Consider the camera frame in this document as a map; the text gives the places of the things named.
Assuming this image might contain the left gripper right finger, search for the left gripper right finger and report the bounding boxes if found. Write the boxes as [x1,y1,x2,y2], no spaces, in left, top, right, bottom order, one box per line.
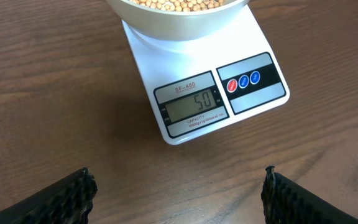
[261,166,358,224]

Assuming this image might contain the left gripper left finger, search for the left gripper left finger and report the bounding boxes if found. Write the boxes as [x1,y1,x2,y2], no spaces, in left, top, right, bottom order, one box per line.
[0,167,98,224]

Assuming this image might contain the white digital kitchen scale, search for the white digital kitchen scale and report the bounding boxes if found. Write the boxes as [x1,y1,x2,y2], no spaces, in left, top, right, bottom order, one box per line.
[124,6,290,145]

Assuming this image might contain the white bowl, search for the white bowl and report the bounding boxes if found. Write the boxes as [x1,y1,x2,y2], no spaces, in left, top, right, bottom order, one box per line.
[107,0,249,41]

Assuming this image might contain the soybeans in bowl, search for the soybeans in bowl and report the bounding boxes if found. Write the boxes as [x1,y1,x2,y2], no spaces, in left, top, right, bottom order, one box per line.
[129,0,226,12]

